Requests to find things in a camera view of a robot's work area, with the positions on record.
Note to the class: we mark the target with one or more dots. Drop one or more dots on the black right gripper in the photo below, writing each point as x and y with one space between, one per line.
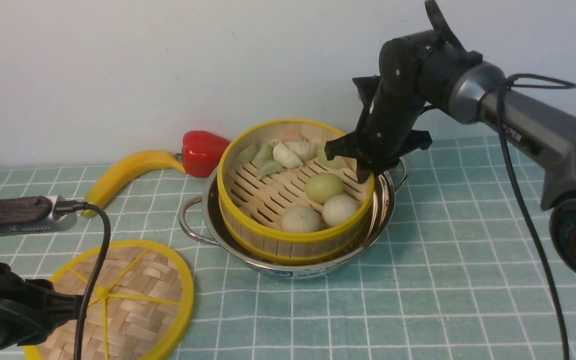
385 129

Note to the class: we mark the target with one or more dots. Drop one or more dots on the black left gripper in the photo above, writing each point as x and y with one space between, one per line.
31 309

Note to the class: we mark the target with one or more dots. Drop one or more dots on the yellow bamboo steamer basket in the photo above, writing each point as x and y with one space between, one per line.
252 207

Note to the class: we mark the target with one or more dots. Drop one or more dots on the woven bamboo steamer lid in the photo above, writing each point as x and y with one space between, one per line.
142 303

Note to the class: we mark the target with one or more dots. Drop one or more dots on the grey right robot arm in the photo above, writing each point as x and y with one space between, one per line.
432 70

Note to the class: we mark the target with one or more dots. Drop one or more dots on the stainless steel pot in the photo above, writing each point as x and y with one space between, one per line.
383 202

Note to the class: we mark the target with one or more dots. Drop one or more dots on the green dumpling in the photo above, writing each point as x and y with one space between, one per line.
248 154
269 168
337 163

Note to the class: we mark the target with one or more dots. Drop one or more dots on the pale green round bun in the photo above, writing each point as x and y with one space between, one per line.
324 186

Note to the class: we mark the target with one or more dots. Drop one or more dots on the white dumpling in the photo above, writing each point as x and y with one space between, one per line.
286 157
305 150

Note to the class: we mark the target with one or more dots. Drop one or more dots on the round white bun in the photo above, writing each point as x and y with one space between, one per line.
339 209
301 219

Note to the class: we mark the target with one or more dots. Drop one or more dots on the green checkered tablecloth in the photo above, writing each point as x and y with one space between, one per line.
455 275

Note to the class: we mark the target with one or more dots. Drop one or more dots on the yellow plastic banana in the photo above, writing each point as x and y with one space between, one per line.
129 168

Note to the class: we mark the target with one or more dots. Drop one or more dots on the red bell pepper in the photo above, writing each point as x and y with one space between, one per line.
201 152

